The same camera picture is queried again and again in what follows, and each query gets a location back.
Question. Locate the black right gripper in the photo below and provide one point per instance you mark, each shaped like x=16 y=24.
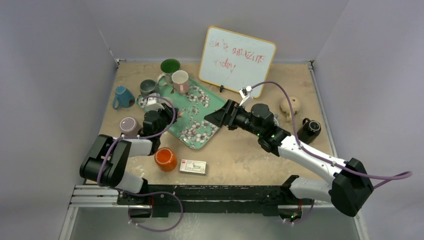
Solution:
x=232 y=115

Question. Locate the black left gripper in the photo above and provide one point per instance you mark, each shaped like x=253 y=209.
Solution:
x=169 y=113

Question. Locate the blue grey mug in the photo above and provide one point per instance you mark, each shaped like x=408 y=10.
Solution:
x=148 y=87

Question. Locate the pink faceted mug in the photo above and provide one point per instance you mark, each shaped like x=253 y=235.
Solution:
x=180 y=82

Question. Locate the lilac mug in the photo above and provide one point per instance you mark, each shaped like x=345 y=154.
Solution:
x=129 y=126

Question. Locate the orange mug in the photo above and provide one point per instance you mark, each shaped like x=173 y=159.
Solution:
x=165 y=159

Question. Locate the floral mug green inside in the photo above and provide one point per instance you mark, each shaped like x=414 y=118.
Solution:
x=167 y=67

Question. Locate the white speckled mug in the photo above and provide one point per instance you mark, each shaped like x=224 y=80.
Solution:
x=168 y=101

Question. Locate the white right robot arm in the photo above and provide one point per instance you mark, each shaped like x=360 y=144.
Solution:
x=344 y=183

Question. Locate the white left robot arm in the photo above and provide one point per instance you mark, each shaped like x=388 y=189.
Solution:
x=106 y=161

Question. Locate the beige mug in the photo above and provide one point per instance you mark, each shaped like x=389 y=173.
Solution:
x=290 y=108

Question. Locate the black mug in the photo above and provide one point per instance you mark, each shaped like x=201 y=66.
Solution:
x=309 y=131

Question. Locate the green floral tray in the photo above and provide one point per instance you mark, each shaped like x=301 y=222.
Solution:
x=191 y=128

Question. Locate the small white cardboard box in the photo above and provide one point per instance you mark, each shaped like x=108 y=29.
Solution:
x=193 y=167

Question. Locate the yellow framed whiteboard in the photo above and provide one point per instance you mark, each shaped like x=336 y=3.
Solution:
x=234 y=60

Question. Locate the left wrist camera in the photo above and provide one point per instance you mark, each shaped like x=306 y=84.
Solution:
x=153 y=102

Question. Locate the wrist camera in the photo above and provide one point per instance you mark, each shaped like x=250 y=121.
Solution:
x=246 y=96
x=153 y=102

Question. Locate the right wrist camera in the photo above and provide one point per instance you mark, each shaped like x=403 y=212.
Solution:
x=246 y=96

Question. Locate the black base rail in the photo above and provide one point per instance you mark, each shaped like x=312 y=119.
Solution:
x=164 y=199

